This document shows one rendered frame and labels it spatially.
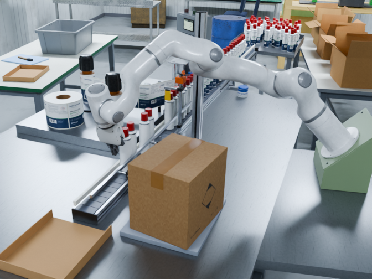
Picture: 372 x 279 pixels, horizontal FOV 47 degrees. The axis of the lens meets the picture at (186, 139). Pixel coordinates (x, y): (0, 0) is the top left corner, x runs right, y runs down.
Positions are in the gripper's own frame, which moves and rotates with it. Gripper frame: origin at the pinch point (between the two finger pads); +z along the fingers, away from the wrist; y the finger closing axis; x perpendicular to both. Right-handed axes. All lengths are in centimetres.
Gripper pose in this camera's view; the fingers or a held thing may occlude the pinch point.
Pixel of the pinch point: (114, 149)
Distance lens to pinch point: 177.6
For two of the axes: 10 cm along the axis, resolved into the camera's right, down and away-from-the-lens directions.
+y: -9.4, -1.7, 3.0
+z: 0.9, 7.1, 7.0
